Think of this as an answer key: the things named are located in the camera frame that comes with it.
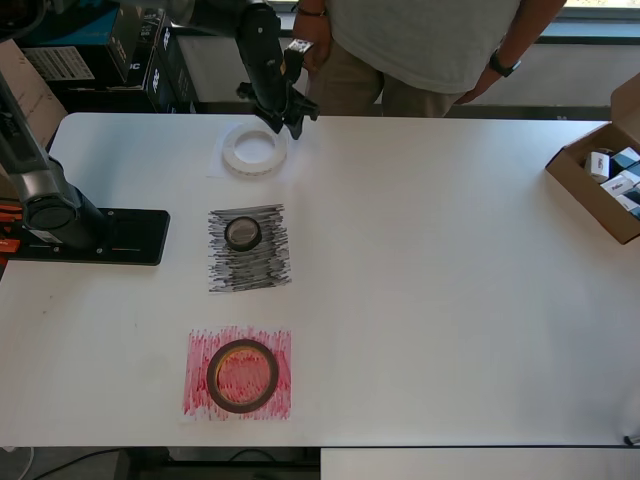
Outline person's left hand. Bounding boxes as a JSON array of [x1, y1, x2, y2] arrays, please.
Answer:
[[453, 73, 502, 106]]

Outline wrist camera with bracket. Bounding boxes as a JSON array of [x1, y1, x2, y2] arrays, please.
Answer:
[[282, 38, 316, 81]]

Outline black floor cable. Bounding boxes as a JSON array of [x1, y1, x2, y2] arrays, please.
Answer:
[[219, 447, 306, 464], [29, 447, 127, 480]]

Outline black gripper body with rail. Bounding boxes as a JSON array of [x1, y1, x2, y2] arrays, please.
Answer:
[[237, 81, 320, 122]]

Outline white tape roll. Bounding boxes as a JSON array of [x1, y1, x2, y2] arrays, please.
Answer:
[[221, 124, 292, 180]]

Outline black teal carton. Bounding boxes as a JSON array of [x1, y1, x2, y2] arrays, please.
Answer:
[[19, 0, 150, 92]]

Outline black AOC carton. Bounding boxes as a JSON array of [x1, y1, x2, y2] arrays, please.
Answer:
[[124, 5, 201, 115]]

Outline red tape roll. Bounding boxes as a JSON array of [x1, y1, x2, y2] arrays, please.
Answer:
[[205, 338, 281, 415]]

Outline black scribbled paper sheet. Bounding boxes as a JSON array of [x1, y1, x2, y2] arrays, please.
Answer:
[[207, 202, 294, 296]]

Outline person's left forearm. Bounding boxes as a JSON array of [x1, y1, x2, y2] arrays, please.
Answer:
[[499, 0, 569, 56]]

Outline black tape roll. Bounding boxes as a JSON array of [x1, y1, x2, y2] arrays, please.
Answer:
[[223, 216, 264, 253]]

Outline person's right hand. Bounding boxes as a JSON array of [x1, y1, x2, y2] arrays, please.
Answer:
[[294, 13, 335, 74]]

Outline dark blue small box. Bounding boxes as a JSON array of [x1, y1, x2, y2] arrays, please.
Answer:
[[610, 147, 640, 174]]

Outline plain brown cardboard box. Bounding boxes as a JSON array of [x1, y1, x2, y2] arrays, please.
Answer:
[[0, 39, 69, 201]]

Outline white small product box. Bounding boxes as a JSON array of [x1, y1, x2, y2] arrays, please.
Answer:
[[615, 192, 640, 220], [599, 171, 635, 200], [584, 151, 612, 184]]

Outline person torso grey t-shirt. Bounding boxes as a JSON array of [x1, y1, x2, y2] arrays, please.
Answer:
[[307, 0, 526, 119]]

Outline open cardboard box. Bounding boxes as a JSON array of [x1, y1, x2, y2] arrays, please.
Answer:
[[544, 73, 640, 246]]

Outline black wristwatch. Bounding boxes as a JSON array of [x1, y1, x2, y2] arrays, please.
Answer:
[[488, 48, 524, 79]]

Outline white floor cable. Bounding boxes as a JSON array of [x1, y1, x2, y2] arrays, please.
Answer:
[[0, 443, 36, 480]]

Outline blank white paper sheet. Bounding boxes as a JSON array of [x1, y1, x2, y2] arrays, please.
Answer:
[[206, 122, 296, 185]]

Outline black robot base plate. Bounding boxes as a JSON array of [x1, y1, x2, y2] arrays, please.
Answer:
[[14, 208, 171, 267]]

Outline red scribbled paper sheet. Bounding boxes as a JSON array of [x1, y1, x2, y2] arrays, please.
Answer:
[[179, 325, 294, 424]]

